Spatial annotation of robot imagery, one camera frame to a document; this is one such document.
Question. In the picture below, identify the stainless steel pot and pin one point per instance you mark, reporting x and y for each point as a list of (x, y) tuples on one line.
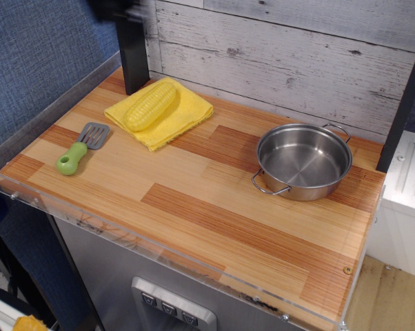
[(302, 162)]

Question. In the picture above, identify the black left upright post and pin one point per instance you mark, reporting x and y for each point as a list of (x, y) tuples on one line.
[(130, 32)]

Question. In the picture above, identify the white box with ridges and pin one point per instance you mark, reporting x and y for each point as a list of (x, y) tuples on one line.
[(392, 237)]

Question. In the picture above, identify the black right upright post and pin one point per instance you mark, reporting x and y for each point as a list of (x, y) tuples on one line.
[(398, 124)]

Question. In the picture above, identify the yellow folded cloth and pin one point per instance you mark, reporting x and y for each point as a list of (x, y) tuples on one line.
[(187, 111)]

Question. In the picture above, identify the yellow black object bottom left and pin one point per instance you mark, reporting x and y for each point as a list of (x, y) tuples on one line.
[(26, 323)]

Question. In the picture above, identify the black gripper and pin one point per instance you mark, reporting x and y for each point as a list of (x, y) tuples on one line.
[(114, 8)]

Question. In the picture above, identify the yellow plastic corn cob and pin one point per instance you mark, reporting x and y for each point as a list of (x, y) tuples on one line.
[(148, 108)]

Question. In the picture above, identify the silver toy fridge cabinet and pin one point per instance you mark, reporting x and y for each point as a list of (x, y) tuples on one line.
[(108, 258)]

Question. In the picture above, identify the silver dispenser button panel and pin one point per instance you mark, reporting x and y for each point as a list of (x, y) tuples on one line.
[(169, 308)]

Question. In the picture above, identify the black upright post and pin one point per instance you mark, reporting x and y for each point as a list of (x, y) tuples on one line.
[(130, 32), (398, 124)]

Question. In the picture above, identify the green handled grey spatula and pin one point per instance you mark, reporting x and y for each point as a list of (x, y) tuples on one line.
[(92, 137)]

